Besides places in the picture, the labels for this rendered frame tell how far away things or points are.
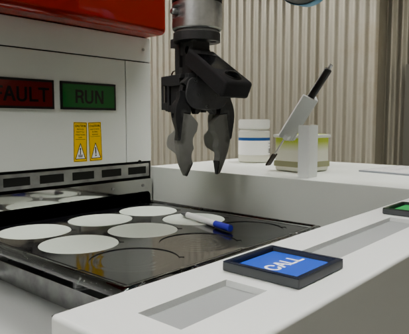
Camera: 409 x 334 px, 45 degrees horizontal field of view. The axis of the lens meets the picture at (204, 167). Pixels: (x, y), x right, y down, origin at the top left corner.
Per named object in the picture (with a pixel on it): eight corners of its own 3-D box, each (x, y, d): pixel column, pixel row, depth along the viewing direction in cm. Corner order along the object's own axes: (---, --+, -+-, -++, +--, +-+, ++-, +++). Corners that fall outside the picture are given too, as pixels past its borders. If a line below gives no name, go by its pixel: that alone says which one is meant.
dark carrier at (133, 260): (-31, 236, 70) (-31, 231, 70) (150, 205, 95) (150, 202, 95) (126, 291, 47) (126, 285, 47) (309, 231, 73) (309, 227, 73)
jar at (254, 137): (231, 162, 111) (232, 119, 110) (250, 160, 116) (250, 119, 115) (257, 164, 106) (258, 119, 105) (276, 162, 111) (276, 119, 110)
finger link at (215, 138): (215, 166, 82) (205, 112, 80) (236, 169, 77) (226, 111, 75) (200, 171, 81) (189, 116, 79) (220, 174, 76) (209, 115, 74)
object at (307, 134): (276, 175, 82) (277, 95, 81) (288, 173, 85) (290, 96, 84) (309, 178, 78) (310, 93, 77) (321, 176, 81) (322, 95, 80)
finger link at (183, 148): (172, 173, 78) (182, 116, 78) (190, 177, 73) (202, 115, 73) (154, 169, 76) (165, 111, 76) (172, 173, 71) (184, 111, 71)
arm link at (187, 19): (231, 2, 73) (183, -5, 69) (231, 34, 73) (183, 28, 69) (205, 12, 79) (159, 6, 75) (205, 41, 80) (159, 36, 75)
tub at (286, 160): (272, 170, 91) (272, 133, 91) (298, 167, 96) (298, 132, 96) (304, 173, 86) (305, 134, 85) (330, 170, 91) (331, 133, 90)
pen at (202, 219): (179, 210, 81) (227, 225, 69) (184, 209, 82) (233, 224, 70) (179, 216, 81) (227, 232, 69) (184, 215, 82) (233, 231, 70)
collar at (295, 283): (221, 270, 32) (221, 261, 31) (271, 253, 36) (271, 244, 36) (298, 290, 28) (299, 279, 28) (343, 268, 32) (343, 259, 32)
